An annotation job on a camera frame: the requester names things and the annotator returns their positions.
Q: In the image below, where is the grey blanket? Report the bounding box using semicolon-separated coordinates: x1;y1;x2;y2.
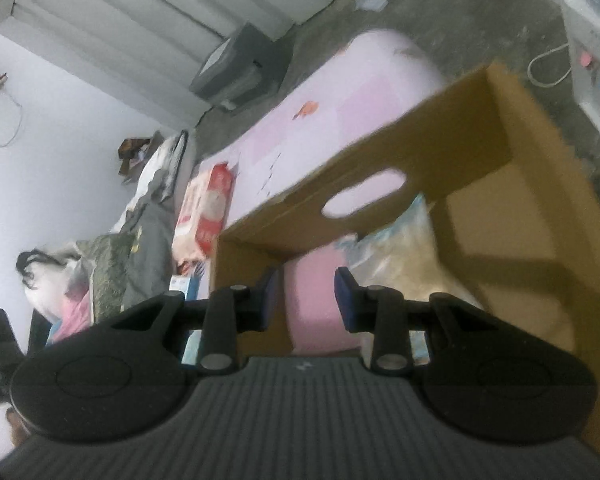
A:
107;195;177;321

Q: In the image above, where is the pink cloth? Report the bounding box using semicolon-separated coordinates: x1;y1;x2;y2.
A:
54;290;97;337

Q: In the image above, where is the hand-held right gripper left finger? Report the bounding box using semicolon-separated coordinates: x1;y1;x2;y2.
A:
100;266;284;375

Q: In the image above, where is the white shelf unit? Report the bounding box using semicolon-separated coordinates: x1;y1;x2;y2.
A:
556;0;600;132

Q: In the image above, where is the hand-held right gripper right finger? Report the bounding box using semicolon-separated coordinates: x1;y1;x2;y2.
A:
334;266;503;375

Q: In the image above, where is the brown cardboard box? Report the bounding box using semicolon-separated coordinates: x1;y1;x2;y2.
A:
212;60;600;461

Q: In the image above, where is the dark green patterned cloth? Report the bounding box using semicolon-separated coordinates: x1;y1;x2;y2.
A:
76;234;141;322

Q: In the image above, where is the white bag with black handles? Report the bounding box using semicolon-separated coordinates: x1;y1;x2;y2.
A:
16;245;88;322

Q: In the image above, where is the red and white wipes pack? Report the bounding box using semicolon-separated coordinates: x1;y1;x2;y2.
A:
172;162;237;264

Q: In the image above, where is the white pleated curtain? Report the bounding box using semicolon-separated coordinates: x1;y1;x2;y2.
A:
0;0;366;113

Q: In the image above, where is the brown paper bag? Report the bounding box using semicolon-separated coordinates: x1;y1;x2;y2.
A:
117;131;167;183

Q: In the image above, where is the clear plastic bag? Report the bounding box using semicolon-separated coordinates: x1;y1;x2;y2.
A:
336;194;487;367

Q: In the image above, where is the white and black pillow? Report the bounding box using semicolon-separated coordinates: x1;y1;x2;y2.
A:
130;130;191;202

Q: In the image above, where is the white cable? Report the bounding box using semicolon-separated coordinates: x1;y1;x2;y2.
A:
527;42;572;90

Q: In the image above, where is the grey bin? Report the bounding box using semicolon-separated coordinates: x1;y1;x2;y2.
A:
189;22;289;111

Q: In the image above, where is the blue and white packet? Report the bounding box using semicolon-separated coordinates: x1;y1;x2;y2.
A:
169;259;217;366

